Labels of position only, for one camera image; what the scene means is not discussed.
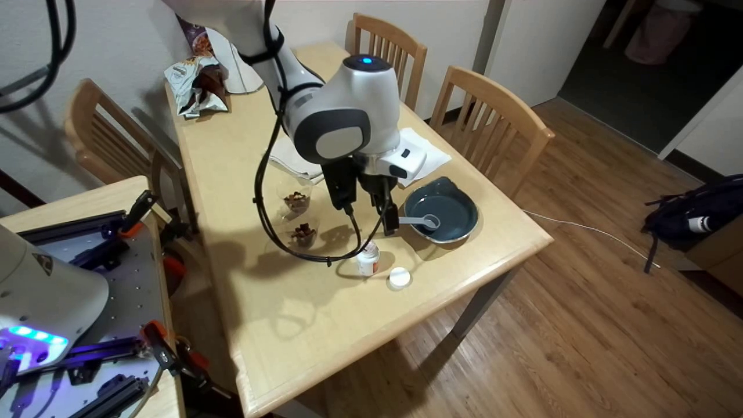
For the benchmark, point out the white round bottle cap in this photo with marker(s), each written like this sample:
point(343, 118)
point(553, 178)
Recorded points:
point(400, 276)

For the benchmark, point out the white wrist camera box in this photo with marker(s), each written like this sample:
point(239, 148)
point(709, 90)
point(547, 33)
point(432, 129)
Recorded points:
point(404, 160)

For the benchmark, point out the black orange bar clamp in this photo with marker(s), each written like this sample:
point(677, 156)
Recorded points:
point(187, 362)
point(129, 224)
point(174, 270)

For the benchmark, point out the white pill bottle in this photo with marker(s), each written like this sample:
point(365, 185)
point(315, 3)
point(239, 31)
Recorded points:
point(367, 264)

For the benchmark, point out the blue speckled ceramic bowl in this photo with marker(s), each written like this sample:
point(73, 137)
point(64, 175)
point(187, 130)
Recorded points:
point(458, 221)

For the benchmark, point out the grey metal mounting plate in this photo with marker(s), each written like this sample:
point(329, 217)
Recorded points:
point(131, 302)

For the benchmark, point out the red brown snack bag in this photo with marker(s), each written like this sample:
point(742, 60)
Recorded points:
point(209, 77)

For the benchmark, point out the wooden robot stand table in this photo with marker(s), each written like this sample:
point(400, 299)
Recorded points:
point(77, 202)

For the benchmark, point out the light blue plastic spoon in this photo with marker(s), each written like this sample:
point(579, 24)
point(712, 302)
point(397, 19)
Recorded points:
point(427, 221)

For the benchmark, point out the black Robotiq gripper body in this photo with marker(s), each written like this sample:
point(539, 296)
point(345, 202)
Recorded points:
point(379, 188)

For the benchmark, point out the folded white paper napkin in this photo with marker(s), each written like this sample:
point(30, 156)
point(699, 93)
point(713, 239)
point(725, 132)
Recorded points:
point(435, 158)

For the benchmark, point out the pink round bin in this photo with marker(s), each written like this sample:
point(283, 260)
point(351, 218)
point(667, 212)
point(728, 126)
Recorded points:
point(657, 34)

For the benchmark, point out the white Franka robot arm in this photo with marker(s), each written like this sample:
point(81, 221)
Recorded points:
point(351, 93)

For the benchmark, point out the black backpack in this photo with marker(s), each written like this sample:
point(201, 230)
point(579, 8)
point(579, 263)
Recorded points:
point(697, 212)

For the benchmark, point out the light wooden slatted chair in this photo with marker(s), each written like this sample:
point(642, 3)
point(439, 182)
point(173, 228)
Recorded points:
point(391, 54)
point(496, 130)
point(117, 141)

